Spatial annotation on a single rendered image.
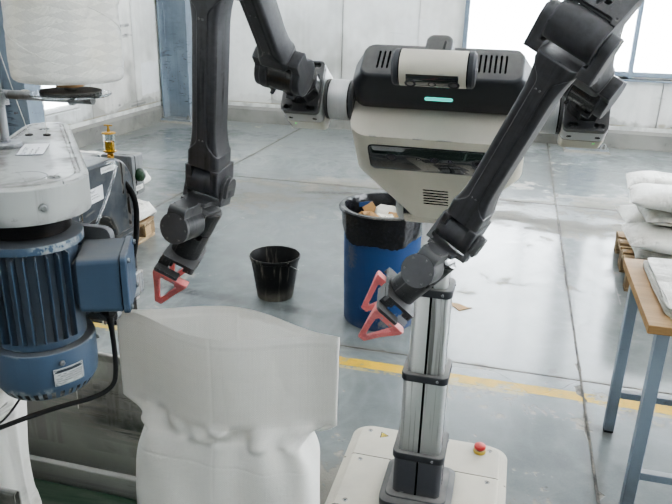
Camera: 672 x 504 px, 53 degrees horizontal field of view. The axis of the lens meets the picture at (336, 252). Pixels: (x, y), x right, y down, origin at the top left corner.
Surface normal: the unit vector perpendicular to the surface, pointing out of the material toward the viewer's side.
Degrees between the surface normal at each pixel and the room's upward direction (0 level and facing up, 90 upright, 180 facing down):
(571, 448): 0
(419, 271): 78
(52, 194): 91
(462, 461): 0
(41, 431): 90
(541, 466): 0
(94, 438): 90
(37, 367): 92
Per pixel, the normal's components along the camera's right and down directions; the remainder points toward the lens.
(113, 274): 0.16, 0.35
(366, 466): 0.03, -0.94
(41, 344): 0.40, 0.33
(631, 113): -0.26, 0.33
